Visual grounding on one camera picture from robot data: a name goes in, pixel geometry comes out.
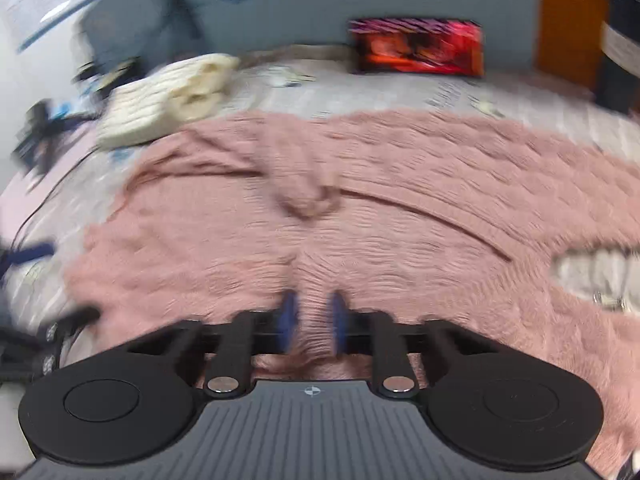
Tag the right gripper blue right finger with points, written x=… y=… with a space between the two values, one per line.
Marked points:
x=375 y=334

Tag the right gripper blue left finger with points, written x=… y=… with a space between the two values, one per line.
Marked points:
x=228 y=373

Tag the pink knitted sweater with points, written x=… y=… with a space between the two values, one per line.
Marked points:
x=420 y=215

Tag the cream knitted sweater folded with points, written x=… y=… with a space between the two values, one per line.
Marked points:
x=159 y=104

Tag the black smartphone showing video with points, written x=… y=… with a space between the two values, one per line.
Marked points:
x=430 y=46

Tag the dark blue vacuum bottle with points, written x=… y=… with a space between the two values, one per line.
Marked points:
x=617 y=86

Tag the orange cardboard panel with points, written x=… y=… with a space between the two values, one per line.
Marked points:
x=569 y=36

